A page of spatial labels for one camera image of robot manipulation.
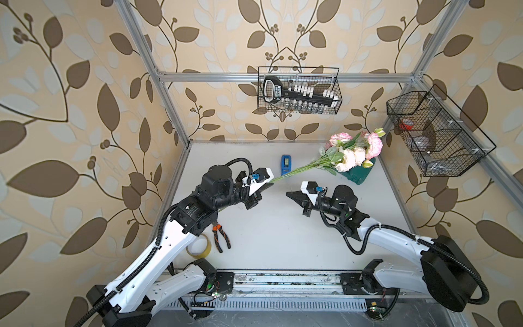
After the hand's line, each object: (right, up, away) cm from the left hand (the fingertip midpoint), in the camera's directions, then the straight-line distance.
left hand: (266, 177), depth 62 cm
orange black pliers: (-22, -23, +24) cm, 40 cm away
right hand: (+8, -6, +11) cm, 15 cm away
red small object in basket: (+56, +20, +18) cm, 63 cm away
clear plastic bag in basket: (+62, +12, +18) cm, 66 cm away
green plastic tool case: (+47, -2, +42) cm, 63 cm away
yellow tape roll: (-24, -30, +16) cm, 42 cm away
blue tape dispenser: (+10, +4, +43) cm, 44 cm away
